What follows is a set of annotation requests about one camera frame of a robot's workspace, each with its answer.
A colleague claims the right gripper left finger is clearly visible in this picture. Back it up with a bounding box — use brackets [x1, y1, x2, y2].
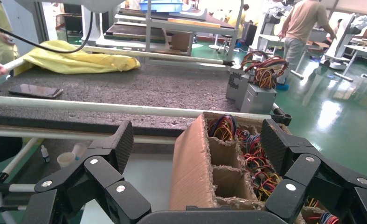
[21, 120, 152, 224]

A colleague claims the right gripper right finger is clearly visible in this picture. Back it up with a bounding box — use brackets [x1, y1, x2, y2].
[260, 119, 367, 224]

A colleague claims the small white dropper bottle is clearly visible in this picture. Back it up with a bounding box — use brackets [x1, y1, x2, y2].
[41, 145, 50, 164]

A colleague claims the brown cardboard divider box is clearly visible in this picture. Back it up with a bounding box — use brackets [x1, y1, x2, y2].
[169, 112, 340, 224]

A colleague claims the black smartphone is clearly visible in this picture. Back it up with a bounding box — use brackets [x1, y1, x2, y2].
[8, 83, 64, 100]

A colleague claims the yellow cloth bag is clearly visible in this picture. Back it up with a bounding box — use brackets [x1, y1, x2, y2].
[14, 40, 141, 76]

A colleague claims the white work table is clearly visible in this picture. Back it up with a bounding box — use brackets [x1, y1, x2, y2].
[334, 44, 367, 84]

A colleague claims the black round stool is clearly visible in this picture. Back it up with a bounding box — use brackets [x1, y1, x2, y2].
[222, 35, 233, 56]

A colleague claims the person in beige shirt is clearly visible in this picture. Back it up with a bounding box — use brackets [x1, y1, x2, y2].
[277, 0, 337, 84]

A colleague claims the small brown cardboard box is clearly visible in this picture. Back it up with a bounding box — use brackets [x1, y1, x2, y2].
[170, 33, 192, 53]

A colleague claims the person in yellow shirt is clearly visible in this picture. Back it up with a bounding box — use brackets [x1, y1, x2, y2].
[228, 3, 250, 39]

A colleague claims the grey metal workbench rack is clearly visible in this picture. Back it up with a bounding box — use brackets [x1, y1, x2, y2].
[95, 0, 245, 67]

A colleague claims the grey overhead machine part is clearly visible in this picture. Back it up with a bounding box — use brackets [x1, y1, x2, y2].
[14, 0, 125, 14]

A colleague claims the blue plastic tray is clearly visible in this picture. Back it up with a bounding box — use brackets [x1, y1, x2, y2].
[139, 0, 184, 13]

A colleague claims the power supply with coloured wires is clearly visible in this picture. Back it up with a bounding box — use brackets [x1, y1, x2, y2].
[305, 197, 340, 224]
[236, 129, 263, 147]
[243, 147, 270, 172]
[208, 114, 237, 141]
[250, 171, 281, 202]
[226, 49, 269, 101]
[240, 56, 290, 115]

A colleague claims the black cable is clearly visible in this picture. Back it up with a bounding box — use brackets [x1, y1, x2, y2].
[0, 12, 94, 54]

